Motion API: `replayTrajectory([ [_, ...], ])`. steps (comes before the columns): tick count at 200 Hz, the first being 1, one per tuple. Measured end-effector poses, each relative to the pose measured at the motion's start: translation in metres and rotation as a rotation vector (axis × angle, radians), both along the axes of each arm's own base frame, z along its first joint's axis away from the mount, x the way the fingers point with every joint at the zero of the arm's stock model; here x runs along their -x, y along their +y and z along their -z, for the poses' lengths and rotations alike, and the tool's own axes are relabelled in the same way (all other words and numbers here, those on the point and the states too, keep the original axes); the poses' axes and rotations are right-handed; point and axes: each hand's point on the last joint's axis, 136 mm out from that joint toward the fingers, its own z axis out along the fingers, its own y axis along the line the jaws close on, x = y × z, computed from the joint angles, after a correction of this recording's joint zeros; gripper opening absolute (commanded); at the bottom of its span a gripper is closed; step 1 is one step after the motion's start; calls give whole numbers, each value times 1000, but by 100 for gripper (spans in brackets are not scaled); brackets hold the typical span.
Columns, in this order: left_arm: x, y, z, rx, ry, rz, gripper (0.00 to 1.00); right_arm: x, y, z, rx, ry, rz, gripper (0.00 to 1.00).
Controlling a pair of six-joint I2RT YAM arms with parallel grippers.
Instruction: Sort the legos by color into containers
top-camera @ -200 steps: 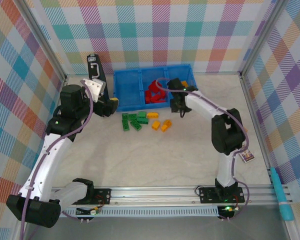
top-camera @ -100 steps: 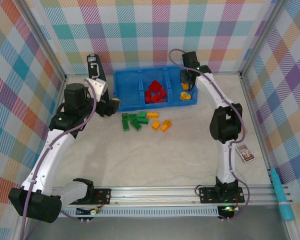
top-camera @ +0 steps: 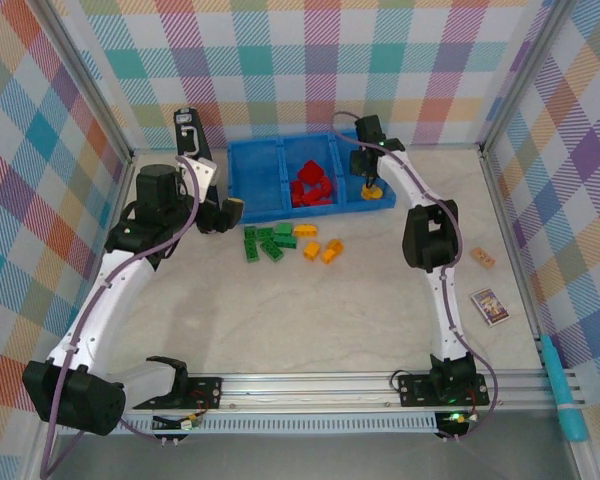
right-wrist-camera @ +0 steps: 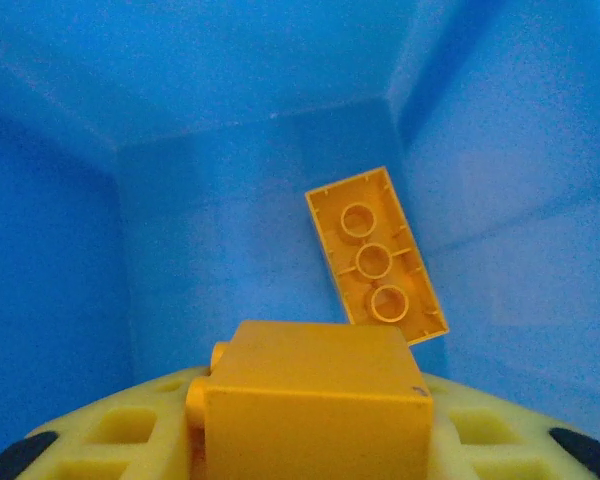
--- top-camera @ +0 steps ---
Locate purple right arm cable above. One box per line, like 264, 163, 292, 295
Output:
332, 110, 501, 442

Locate aluminium frame post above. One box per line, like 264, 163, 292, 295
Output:
39, 0, 136, 161
477, 0, 579, 159

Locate aluminium side rail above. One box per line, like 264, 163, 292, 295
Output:
110, 149, 137, 226
478, 144, 551, 381

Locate small wooden block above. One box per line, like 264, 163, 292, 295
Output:
469, 247, 498, 270

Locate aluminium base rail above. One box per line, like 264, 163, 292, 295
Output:
122, 369, 584, 415

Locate black hard carrying case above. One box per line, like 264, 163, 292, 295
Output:
173, 107, 221, 221

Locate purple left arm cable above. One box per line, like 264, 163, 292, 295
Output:
38, 153, 204, 480

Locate teal handled tool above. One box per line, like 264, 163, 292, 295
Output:
538, 333, 590, 444

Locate small printed card box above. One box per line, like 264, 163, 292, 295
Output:
470, 288, 510, 327

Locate small wired connector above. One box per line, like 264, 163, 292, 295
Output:
437, 410, 481, 431
152, 412, 211, 434

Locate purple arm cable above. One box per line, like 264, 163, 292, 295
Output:
332, 110, 501, 442
38, 153, 204, 480

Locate white slotted cable tray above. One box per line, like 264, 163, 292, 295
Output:
122, 414, 440, 435

